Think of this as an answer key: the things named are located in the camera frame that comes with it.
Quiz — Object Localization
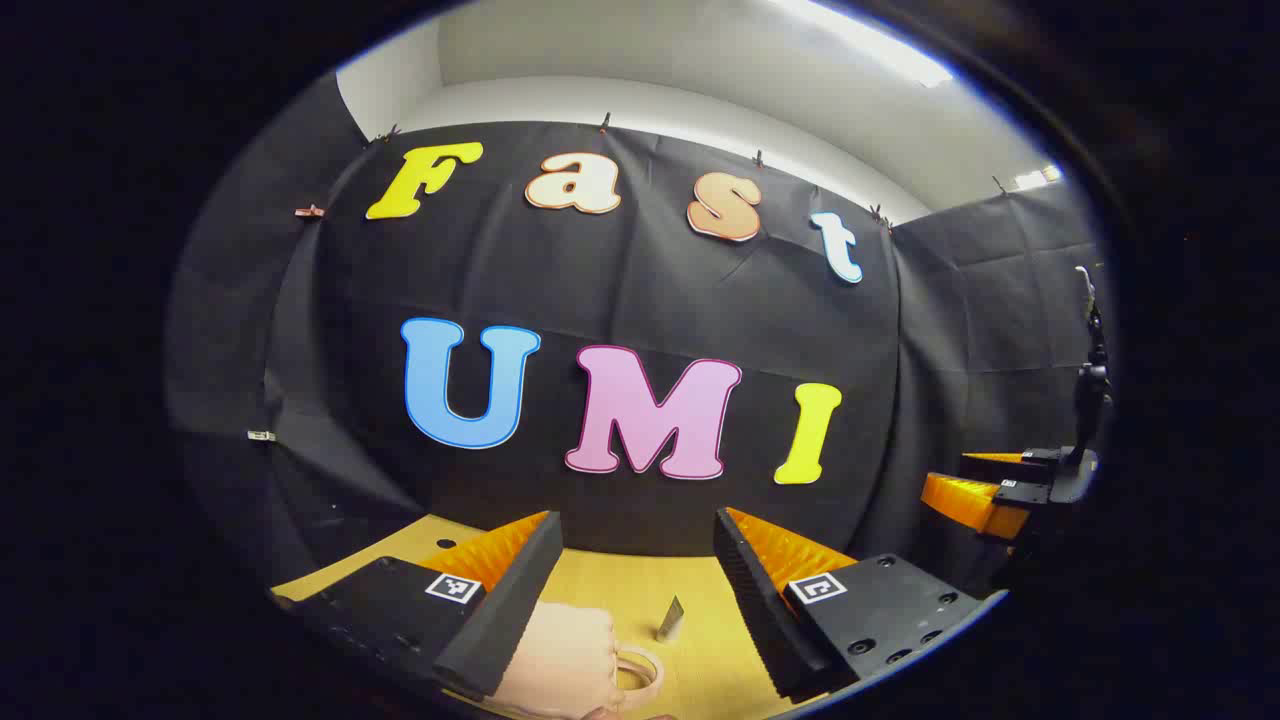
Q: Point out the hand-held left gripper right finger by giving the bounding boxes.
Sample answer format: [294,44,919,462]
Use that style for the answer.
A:
[712,506,1009,704]

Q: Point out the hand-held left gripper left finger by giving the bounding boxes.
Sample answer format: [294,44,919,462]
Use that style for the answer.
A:
[272,510,566,701]

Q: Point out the pink suitcase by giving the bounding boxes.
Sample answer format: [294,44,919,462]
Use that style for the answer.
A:
[490,600,666,720]

